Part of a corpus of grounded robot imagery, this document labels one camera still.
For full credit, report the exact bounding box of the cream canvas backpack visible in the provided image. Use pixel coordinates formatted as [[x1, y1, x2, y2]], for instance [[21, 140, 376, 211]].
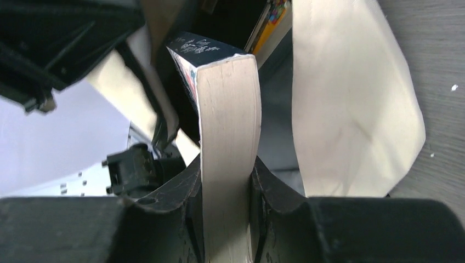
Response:
[[85, 0, 427, 198]]

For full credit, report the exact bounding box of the black moon sixpence book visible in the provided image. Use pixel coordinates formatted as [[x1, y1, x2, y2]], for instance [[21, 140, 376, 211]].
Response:
[[190, 0, 268, 49]]

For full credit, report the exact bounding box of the orange treehouse book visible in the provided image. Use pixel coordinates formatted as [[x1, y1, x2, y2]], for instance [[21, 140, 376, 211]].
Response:
[[245, 1, 292, 68]]

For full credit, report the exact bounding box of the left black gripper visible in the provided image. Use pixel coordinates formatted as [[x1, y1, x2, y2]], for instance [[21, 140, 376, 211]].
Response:
[[1, 1, 145, 113]]

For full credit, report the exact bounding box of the floral cover small book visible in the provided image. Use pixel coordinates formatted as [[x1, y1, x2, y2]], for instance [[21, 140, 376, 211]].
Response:
[[166, 32, 262, 262]]

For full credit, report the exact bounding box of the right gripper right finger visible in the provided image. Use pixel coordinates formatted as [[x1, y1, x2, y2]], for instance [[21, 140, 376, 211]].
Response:
[[249, 158, 324, 262]]

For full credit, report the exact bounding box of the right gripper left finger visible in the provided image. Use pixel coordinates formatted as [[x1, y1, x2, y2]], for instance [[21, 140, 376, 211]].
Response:
[[120, 156, 204, 262]]

